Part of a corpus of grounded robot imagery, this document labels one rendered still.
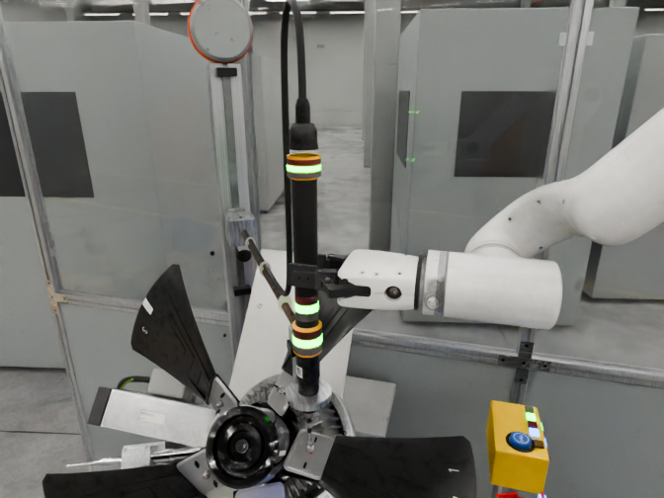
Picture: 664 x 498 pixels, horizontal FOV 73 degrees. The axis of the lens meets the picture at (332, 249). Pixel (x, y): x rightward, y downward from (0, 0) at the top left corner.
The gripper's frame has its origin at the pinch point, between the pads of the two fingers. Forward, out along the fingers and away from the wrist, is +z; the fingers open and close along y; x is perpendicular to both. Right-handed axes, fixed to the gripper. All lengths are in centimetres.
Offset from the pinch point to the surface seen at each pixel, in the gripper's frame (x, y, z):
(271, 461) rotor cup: -29.1, -6.2, 4.1
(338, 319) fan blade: -13.0, 10.4, -1.9
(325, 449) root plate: -32.1, 1.5, -2.1
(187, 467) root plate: -35.2, -5.3, 19.5
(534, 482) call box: -49, 21, -39
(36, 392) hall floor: -151, 120, 214
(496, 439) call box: -43, 24, -32
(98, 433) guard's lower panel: -117, 71, 120
